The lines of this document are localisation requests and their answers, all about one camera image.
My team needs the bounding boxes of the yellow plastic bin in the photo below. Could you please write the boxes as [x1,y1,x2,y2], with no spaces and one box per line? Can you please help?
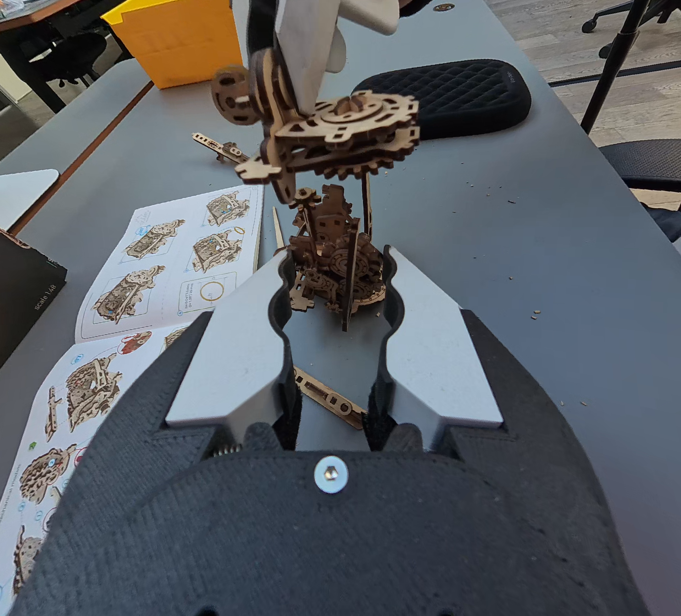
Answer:
[100,0,245,90]

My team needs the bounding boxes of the black stand pole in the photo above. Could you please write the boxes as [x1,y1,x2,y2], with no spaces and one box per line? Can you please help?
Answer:
[580,0,656,135]

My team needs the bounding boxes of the brown wooden desk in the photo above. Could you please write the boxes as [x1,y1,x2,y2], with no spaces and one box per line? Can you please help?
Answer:
[0,0,227,114]

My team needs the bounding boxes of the black mesh chair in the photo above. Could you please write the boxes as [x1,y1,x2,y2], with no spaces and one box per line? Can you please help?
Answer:
[600,139,681,244]

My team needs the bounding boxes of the grey desk with brown edge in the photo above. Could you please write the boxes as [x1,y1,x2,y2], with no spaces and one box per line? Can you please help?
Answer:
[0,58,156,236]

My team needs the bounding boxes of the black office chair base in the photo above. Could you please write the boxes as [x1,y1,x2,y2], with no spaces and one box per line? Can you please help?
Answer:
[582,0,681,60]

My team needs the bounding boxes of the white rounded board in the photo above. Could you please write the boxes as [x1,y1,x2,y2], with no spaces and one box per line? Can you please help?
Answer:
[0,169,60,232]

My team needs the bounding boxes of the black office chair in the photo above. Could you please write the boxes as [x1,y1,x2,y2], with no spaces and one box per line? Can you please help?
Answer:
[29,32,109,90]

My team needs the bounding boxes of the wooden gear puzzle model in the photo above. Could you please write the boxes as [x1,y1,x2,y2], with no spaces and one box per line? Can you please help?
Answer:
[287,174,387,333]

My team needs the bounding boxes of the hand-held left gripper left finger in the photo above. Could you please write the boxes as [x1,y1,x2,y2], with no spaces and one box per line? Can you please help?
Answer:
[165,249,304,452]

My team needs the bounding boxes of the wooden lever part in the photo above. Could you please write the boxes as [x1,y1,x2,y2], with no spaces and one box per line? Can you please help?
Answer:
[192,132,251,165]

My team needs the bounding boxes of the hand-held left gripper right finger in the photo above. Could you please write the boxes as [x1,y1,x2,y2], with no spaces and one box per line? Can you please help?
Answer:
[365,246,504,453]

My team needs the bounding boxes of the wooden gear disc assembly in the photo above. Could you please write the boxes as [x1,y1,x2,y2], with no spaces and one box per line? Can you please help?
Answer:
[211,49,422,204]

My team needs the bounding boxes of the instruction booklet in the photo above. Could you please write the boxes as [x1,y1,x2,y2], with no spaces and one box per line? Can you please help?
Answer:
[0,185,265,601]

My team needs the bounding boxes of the black product box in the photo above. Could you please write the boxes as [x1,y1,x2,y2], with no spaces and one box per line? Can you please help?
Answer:
[0,227,68,369]

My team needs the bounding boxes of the flat wooden strip with holes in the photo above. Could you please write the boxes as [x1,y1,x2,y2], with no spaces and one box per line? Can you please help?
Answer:
[294,366,369,429]

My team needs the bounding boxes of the black quilted wrist rest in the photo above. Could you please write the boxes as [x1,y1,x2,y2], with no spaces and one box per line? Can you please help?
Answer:
[351,59,533,140]

